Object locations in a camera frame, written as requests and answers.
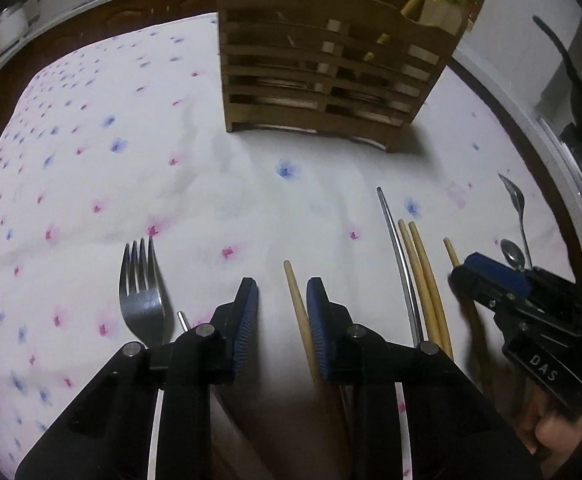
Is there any brown wooden chopstick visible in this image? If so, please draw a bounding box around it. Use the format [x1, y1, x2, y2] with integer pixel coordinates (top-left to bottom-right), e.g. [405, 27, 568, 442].
[283, 260, 349, 476]

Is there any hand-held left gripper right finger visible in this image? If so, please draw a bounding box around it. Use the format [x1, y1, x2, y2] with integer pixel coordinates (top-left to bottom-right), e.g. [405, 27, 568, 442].
[306, 276, 544, 480]

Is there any large metal fork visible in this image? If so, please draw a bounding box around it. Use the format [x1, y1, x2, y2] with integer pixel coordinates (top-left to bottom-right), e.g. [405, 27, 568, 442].
[119, 237, 168, 348]

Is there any wooden slatted utensil holder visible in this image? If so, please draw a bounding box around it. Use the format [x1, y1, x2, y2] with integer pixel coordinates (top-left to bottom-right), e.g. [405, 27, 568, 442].
[217, 0, 467, 153]

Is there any small metal spoon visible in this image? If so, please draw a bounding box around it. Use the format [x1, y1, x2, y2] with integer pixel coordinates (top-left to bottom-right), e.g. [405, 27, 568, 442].
[500, 239, 526, 271]

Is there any person's right hand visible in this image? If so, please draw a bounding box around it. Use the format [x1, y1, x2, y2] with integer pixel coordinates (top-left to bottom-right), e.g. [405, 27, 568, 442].
[518, 392, 582, 476]

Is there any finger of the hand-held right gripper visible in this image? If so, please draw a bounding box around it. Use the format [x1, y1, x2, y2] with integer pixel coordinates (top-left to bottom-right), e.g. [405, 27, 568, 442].
[450, 265, 527, 333]
[464, 253, 531, 299]

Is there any white electric pot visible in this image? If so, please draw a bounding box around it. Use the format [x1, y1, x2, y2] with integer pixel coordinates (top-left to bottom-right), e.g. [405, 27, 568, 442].
[0, 7, 28, 57]

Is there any white floral tablecloth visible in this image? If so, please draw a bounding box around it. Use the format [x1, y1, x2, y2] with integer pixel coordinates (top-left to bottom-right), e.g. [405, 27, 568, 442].
[0, 15, 582, 480]

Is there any large metal spoon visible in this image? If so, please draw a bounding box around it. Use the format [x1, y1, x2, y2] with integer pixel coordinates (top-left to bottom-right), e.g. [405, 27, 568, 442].
[497, 173, 532, 269]

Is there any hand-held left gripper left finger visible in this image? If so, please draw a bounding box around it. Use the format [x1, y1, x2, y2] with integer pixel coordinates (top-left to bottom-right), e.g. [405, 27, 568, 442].
[15, 277, 260, 480]

